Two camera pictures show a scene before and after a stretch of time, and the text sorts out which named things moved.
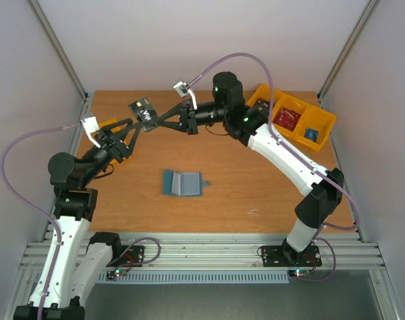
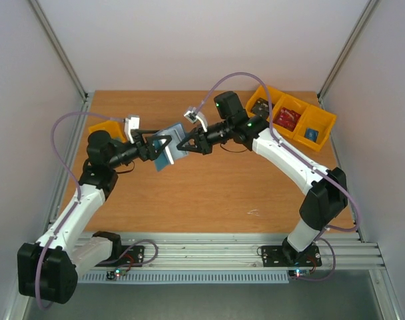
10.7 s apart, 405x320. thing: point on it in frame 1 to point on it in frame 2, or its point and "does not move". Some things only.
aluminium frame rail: x=340 y=251 does not move
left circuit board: x=116 y=274 does not move
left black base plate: x=132 y=257 does not move
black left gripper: x=119 y=150 to x=150 y=153
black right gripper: x=189 y=119 to x=202 y=140
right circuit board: x=299 y=273 does not move
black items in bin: x=262 y=105 does not move
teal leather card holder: x=182 y=183 to x=170 y=153
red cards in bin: x=287 y=119 does not move
